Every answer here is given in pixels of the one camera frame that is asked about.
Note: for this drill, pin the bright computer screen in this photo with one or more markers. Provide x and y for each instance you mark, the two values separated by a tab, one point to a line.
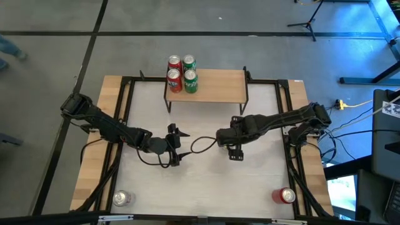
342	195

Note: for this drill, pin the black metal stand frame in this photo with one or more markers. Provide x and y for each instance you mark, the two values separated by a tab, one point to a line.
356	81

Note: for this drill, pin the silver metal bracket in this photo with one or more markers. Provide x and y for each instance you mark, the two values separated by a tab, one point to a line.
115	218
289	222

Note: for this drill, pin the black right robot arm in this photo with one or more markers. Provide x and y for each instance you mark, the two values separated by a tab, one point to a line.
281	120

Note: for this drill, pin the yellow power plug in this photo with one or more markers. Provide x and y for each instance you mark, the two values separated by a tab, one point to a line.
340	104

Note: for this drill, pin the black cabinet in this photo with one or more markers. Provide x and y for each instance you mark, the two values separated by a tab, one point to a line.
384	140

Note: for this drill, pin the black desk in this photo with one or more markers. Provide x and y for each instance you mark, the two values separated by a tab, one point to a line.
347	167

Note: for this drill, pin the green Sprite can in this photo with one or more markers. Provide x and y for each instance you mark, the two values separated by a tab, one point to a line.
191	82
189	61

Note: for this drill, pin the red Fanta can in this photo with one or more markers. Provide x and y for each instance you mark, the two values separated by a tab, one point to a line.
174	82

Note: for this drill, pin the red soda can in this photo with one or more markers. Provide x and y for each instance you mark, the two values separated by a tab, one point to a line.
282	196
175	61

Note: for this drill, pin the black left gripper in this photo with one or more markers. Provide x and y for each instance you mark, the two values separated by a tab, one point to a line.
162	145

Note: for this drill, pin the white work surface mat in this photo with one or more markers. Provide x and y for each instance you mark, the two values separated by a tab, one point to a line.
203	181

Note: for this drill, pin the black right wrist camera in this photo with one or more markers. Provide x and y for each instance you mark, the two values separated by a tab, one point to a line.
225	137

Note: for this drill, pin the black computer box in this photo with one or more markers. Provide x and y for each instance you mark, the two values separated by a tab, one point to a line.
368	197

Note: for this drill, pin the person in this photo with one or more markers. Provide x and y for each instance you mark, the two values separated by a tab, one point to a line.
9	47

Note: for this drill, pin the black tripod stand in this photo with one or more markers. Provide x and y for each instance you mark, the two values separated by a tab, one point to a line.
308	23

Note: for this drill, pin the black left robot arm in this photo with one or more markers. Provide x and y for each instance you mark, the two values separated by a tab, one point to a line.
103	123

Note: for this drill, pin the black table frame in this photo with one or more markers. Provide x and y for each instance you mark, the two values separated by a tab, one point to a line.
265	82

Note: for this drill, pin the wooden shelf with black frame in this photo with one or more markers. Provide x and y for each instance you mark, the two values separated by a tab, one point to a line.
218	86

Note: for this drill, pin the silver soda can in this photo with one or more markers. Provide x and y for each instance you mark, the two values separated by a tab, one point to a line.
122	198

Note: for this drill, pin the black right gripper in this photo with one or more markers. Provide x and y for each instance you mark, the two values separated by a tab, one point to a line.
245	132

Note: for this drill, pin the black crossbeam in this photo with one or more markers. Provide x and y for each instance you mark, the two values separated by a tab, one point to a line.
47	218

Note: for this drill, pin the white fiducial tag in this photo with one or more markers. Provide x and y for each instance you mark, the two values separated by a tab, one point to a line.
392	109

